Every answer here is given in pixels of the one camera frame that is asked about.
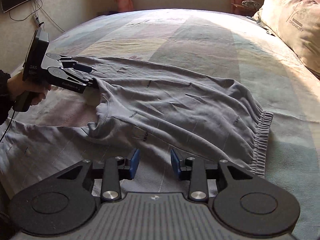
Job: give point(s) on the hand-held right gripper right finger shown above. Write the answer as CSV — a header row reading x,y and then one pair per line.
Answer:
x,y
175,165

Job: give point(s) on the wooden nightstand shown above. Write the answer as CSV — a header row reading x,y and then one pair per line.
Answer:
x,y
240,8

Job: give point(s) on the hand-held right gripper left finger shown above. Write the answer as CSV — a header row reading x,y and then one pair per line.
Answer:
x,y
135,163

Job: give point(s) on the person's left hand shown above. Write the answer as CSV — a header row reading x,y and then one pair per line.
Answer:
x,y
41,96

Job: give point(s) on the large beige pillow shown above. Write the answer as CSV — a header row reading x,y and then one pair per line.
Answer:
x,y
287,17

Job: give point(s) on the white power strip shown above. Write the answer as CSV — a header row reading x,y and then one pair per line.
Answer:
x,y
37,21

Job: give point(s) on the grey ornament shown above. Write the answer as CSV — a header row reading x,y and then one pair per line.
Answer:
x,y
251,4

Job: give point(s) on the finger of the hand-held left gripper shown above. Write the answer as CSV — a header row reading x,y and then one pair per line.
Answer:
x,y
91,83
82,68

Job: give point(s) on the grey pants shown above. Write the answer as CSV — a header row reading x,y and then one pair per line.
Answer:
x,y
175,105

